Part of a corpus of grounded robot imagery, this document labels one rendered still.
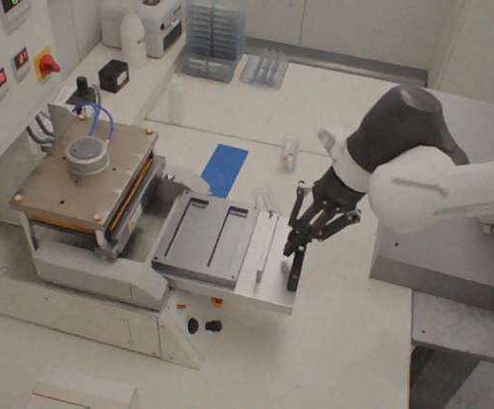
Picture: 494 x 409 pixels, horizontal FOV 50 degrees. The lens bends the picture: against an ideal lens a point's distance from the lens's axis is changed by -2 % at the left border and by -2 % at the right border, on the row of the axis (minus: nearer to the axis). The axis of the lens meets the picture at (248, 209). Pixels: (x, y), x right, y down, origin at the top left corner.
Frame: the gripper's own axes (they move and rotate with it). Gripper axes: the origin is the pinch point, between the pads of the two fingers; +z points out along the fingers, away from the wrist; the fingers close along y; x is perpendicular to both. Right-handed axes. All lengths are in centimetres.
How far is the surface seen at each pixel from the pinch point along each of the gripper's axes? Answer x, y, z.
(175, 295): -10.4, -15.3, 17.8
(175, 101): 62, -35, 33
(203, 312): -6.6, -7.7, 25.3
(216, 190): 37, -14, 34
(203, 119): 67, -26, 39
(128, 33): 81, -60, 33
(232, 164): 49, -12, 34
